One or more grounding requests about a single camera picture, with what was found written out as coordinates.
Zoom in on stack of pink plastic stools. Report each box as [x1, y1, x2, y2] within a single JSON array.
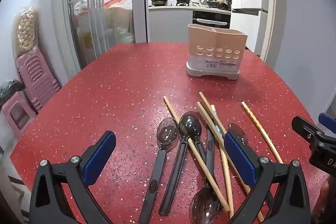
[[16, 47, 62, 111]]

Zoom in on bag of pale round snacks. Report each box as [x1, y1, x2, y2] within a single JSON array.
[[13, 6, 40, 56]]

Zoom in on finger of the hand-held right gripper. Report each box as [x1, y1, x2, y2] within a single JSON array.
[[292, 116, 324, 145], [318, 113, 336, 136]]

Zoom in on glass sliding door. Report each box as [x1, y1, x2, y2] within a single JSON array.
[[62, 0, 147, 69]]

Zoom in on smoky translucent plastic spoon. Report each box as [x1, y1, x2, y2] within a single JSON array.
[[138, 117, 179, 224], [158, 111, 202, 216], [227, 123, 248, 147], [190, 128, 221, 224], [193, 133, 210, 177]]

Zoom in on metal spoons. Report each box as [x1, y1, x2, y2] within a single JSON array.
[[196, 102, 234, 218]]

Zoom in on beige plastic cutlery holder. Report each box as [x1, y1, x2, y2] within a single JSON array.
[[186, 24, 248, 81]]

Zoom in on plain wooden chopstick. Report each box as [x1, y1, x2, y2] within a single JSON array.
[[163, 96, 229, 211], [199, 92, 264, 223]]

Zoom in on black wok with food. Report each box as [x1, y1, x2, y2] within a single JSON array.
[[207, 0, 231, 9]]

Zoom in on grey kitchen base cabinets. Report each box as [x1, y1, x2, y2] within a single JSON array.
[[148, 7, 193, 43]]

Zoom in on black built-in oven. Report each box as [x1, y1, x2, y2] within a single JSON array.
[[192, 10, 231, 30]]

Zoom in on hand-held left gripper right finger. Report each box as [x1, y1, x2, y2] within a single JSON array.
[[224, 132, 311, 224]]

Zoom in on yellow patterned wooden chopstick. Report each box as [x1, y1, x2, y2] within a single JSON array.
[[241, 101, 284, 164]]

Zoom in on black bag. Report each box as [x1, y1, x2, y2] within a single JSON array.
[[0, 80, 25, 106]]

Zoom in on black wok with rim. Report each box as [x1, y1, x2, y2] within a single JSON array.
[[148, 0, 170, 7]]

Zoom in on white towel on oven handle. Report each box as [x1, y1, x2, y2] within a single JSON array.
[[196, 18, 227, 26]]

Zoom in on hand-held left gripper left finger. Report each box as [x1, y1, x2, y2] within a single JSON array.
[[29, 131, 116, 224]]

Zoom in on single pink plastic stool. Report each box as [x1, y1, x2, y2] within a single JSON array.
[[2, 91, 37, 138]]

